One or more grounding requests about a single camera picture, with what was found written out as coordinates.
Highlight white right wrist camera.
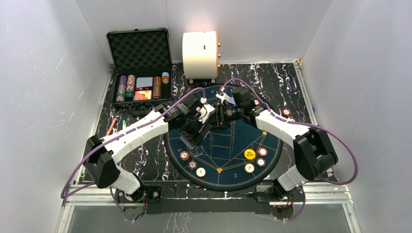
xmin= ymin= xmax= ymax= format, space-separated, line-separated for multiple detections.
xmin=216 ymin=86 xmax=230 ymax=103

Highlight dealt card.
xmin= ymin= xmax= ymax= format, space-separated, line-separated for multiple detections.
xmin=228 ymin=97 xmax=237 ymax=105

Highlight brown chip row in case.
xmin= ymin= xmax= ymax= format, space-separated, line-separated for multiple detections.
xmin=153 ymin=76 xmax=161 ymax=99

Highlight red card box in case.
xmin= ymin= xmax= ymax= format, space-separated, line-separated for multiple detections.
xmin=133 ymin=90 xmax=152 ymax=101

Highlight aluminium frame rail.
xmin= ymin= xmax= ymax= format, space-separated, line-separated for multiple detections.
xmin=293 ymin=59 xmax=361 ymax=233

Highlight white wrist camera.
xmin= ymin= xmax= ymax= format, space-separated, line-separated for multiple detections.
xmin=216 ymin=86 xmax=230 ymax=103
xmin=196 ymin=97 xmax=215 ymax=124

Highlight card deck in case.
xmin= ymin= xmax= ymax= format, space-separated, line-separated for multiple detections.
xmin=136 ymin=77 xmax=154 ymax=88

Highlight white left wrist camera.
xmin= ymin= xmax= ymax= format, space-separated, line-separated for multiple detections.
xmin=196 ymin=97 xmax=215 ymax=124

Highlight purple chip row in case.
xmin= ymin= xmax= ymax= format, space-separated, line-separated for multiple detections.
xmin=116 ymin=75 xmax=127 ymax=102

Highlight round blue poker mat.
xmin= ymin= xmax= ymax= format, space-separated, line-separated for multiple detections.
xmin=163 ymin=83 xmax=284 ymax=192

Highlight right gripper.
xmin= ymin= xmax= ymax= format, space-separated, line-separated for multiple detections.
xmin=206 ymin=102 xmax=244 ymax=132

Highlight clear dealer button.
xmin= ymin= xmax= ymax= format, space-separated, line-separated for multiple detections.
xmin=191 ymin=147 xmax=204 ymax=157

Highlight black chip carrying case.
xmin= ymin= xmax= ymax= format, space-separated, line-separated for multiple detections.
xmin=106 ymin=28 xmax=172 ymax=117

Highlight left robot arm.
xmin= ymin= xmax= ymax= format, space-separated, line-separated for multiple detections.
xmin=83 ymin=94 xmax=215 ymax=202

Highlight brown chips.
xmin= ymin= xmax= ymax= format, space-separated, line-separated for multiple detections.
xmin=256 ymin=158 xmax=266 ymax=167
xmin=188 ymin=161 xmax=197 ymax=170

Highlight orange blue chip stack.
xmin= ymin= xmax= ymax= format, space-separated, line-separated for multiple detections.
xmin=161 ymin=72 xmax=170 ymax=84

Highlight white cylindrical device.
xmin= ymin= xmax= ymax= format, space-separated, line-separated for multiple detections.
xmin=182 ymin=31 xmax=220 ymax=83

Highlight yellow chips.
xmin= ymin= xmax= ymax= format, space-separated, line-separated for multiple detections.
xmin=196 ymin=167 xmax=206 ymax=177
xmin=244 ymin=163 xmax=255 ymax=174

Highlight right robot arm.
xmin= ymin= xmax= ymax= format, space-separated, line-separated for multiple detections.
xmin=216 ymin=86 xmax=338 ymax=201

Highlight yellow big blind button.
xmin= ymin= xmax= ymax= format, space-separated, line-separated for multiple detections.
xmin=244 ymin=149 xmax=256 ymax=160

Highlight red poker chip stack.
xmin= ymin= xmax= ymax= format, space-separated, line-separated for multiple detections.
xmin=282 ymin=109 xmax=292 ymax=117

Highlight pink green chip row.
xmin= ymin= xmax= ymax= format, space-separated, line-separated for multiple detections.
xmin=125 ymin=75 xmax=136 ymax=98

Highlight blue playing card deck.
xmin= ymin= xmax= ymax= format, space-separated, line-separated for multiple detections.
xmin=180 ymin=136 xmax=196 ymax=150

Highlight orange pen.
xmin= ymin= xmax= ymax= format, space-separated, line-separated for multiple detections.
xmin=105 ymin=117 xmax=117 ymax=136

